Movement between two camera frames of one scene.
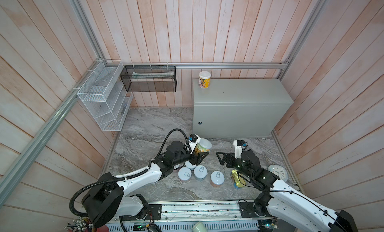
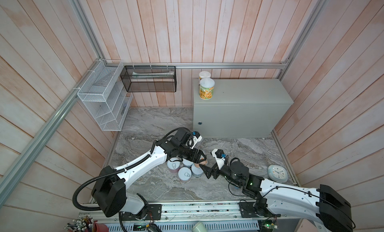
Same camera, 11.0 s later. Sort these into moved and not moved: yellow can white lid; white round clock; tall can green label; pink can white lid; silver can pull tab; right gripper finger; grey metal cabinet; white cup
Moved: right gripper finger; tall can green label
Not moved: pink can white lid; silver can pull tab; grey metal cabinet; white round clock; white cup; yellow can white lid
